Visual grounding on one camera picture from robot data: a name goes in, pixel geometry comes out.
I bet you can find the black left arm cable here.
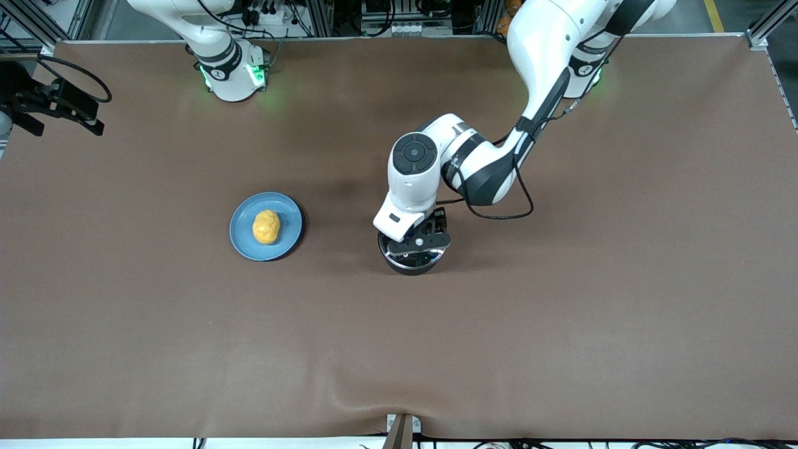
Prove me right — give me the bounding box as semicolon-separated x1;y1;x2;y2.
436;94;587;221

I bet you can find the grey electronics box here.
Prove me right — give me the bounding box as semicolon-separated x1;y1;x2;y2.
360;0;451;36

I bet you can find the metal table clamp bracket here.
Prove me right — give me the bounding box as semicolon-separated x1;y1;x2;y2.
382;413;422;449

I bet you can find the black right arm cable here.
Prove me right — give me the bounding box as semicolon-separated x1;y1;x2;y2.
36;55;113;104

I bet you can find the white power strip with plugs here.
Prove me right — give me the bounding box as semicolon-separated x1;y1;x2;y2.
239;0;295;27

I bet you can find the black pot with blue handle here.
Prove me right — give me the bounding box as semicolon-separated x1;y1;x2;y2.
377;232;449;276

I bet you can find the blue round plate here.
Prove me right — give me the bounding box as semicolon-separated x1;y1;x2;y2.
229;191;304;261

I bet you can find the aluminium frame profile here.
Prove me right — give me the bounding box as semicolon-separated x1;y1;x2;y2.
0;0;94;46

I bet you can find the glass lid with blue knob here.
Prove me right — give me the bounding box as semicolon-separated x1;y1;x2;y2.
378;232;449;266

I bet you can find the brown table cover mat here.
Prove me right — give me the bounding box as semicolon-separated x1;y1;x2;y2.
0;36;798;441

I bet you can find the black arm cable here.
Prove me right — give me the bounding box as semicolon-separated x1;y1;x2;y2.
436;94;587;221
36;55;113;104

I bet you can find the yellow potato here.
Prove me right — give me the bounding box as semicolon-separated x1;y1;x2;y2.
252;209;281;246

